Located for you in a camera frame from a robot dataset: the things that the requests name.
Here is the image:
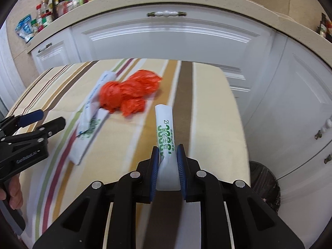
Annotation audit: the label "white green printed wrapper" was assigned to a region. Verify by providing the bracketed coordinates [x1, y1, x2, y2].
[68, 71, 116, 165]

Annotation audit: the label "red plastic bag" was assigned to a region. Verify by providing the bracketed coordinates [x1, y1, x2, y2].
[99, 69, 162, 117]

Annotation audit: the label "black trash bin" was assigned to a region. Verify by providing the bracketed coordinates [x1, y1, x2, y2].
[249, 161, 281, 213]

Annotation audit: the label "white kitchen cabinets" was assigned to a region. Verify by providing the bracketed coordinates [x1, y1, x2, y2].
[33, 4, 331, 248]

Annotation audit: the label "person left hand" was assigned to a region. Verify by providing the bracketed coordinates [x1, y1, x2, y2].
[8, 174, 24, 210]

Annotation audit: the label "blue snack packet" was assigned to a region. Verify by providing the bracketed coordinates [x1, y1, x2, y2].
[15, 14, 34, 43]

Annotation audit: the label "striped tablecloth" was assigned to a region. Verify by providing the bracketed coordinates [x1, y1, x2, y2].
[10, 59, 250, 248]

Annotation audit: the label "spice rack with bottles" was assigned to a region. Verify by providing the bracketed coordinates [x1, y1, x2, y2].
[35, 0, 84, 30]

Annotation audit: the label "dark sauce bottle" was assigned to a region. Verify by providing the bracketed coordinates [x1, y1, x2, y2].
[318, 13, 327, 38]

